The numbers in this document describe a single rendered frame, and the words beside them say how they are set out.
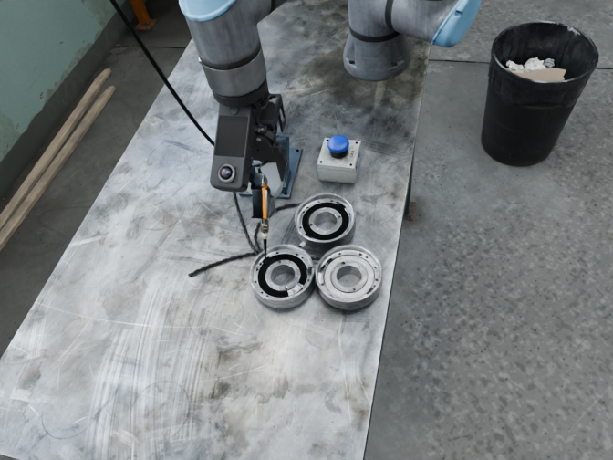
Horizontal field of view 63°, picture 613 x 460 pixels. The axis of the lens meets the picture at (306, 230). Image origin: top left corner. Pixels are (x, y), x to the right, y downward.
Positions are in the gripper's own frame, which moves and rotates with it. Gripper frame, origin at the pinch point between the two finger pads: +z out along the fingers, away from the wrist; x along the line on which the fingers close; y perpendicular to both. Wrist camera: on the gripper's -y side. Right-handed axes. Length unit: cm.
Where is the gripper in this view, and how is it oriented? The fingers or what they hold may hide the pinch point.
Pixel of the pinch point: (263, 193)
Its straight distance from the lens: 78.7
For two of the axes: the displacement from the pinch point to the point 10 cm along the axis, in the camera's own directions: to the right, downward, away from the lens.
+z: 1.1, 5.8, 8.1
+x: -9.8, -0.8, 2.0
